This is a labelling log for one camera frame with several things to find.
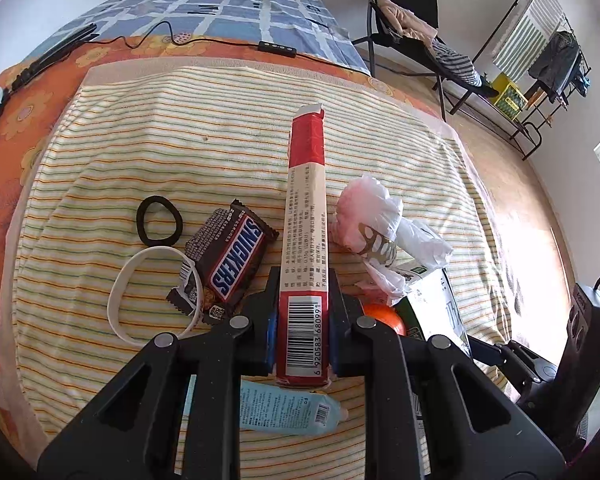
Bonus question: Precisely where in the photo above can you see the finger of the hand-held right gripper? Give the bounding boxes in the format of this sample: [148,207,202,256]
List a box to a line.
[467,337,564,412]

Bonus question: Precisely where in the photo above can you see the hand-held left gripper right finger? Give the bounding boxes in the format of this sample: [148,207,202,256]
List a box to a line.
[327,266,567,480]

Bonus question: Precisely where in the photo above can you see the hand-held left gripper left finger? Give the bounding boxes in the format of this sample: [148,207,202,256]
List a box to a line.
[37,266,282,480]

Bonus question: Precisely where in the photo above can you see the orange fruit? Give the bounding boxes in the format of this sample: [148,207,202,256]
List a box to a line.
[362,302,409,337]

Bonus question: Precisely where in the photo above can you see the light blue tube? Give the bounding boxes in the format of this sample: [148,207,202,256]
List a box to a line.
[182,374,350,436]

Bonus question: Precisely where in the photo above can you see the brown chocolate bar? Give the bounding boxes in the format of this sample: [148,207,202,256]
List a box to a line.
[166,199,280,326]

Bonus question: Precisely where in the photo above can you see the green and white carton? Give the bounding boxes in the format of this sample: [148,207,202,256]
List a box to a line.
[394,264,475,362]

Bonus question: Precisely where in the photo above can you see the red and beige carton box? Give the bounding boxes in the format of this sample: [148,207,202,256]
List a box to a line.
[275,104,339,389]

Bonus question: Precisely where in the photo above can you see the pink and white plastic bag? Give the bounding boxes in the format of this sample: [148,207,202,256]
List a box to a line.
[328,173,454,307]

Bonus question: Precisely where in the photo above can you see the white wristband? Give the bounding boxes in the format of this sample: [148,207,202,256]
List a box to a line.
[107,245,204,345]

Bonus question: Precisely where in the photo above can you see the striped yellow blanket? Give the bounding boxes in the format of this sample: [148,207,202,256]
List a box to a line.
[0,62,527,480]

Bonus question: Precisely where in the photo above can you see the black drying rack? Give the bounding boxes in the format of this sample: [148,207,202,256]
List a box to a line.
[449,0,594,162]

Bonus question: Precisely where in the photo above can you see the yellow crate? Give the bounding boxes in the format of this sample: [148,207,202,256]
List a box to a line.
[489,72,529,121]

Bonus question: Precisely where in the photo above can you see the black inline remote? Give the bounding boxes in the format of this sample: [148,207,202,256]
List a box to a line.
[257,39,297,56]

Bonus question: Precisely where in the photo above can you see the dark jacket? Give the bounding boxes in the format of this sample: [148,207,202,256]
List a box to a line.
[527,31,581,104]

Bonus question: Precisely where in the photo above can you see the striped garment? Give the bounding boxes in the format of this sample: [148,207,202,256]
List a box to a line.
[432,39,486,89]

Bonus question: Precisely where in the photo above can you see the orange floral bed sheet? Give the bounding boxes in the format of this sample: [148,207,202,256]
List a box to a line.
[0,34,462,461]

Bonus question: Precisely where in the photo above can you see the beige garment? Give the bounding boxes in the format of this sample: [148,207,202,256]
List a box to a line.
[377,0,439,44]

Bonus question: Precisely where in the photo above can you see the green striped towel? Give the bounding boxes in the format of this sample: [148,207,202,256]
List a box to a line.
[492,0,566,84]

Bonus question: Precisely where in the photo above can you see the blue checkered bed sheet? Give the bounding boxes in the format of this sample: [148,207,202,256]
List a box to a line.
[27,0,371,76]

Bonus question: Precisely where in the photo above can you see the black hair tie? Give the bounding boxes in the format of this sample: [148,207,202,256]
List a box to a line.
[135,194,184,248]

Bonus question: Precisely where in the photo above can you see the black ring light cable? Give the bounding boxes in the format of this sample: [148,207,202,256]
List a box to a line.
[82,20,362,74]

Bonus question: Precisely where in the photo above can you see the black ring light stand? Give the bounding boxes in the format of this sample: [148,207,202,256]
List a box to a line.
[9,22,99,94]

